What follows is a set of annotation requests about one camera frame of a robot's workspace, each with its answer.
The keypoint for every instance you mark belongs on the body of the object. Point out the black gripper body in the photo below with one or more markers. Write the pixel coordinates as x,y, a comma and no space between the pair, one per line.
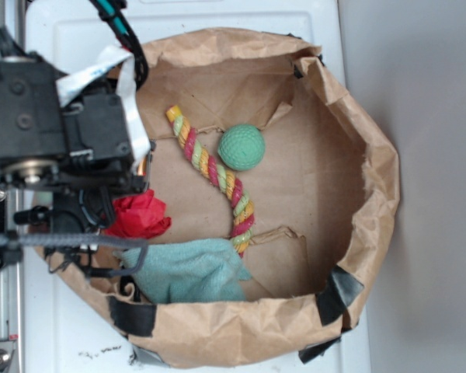
81,153

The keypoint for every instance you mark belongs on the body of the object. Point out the red paper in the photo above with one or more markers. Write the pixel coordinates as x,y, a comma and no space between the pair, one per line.
139,216

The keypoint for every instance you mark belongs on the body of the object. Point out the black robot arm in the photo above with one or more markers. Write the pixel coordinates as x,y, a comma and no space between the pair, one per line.
28,75

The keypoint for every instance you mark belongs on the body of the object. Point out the teal microfibre cloth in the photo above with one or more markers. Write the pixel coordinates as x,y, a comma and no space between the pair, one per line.
204,270

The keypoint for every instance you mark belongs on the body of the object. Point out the green dimpled ball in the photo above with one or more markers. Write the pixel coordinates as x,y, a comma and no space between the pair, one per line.
242,147

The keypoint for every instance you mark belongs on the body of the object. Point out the white plastic bin lid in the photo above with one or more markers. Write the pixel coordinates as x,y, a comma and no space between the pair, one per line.
62,333

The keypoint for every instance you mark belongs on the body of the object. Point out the brown paper bag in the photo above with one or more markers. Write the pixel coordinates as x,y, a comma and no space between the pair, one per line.
325,197

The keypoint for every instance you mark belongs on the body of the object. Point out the multicolour twisted rope toy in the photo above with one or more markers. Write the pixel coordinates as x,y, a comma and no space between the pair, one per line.
219,176

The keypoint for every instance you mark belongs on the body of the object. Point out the aluminium extrusion rail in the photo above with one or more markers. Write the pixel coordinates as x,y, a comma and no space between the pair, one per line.
11,289

